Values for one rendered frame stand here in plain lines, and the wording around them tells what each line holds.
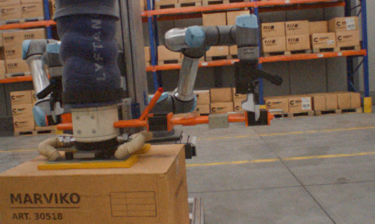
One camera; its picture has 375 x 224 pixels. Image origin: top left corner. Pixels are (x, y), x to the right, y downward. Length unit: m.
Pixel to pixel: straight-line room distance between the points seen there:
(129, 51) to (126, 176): 1.06
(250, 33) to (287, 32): 7.60
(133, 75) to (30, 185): 1.00
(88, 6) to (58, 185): 0.61
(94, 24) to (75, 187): 0.55
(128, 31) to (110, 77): 0.83
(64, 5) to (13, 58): 8.55
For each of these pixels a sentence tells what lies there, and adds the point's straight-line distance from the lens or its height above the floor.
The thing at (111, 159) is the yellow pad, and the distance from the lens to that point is 1.16.
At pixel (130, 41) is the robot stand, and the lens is 1.99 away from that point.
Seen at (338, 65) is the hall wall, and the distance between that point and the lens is 10.47.
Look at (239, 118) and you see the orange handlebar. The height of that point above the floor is 1.20.
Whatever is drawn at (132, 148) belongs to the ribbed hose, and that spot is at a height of 1.14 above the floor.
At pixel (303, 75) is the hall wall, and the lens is 10.12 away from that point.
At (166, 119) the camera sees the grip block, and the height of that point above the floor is 1.22.
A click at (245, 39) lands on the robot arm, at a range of 1.13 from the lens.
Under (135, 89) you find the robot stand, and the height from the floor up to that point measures 1.30.
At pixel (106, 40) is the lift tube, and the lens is 1.20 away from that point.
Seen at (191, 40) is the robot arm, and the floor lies 1.49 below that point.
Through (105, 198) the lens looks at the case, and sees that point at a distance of 1.11.
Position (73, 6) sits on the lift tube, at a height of 1.63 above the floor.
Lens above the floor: 1.38
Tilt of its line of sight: 5 degrees down
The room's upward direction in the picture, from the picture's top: 4 degrees counter-clockwise
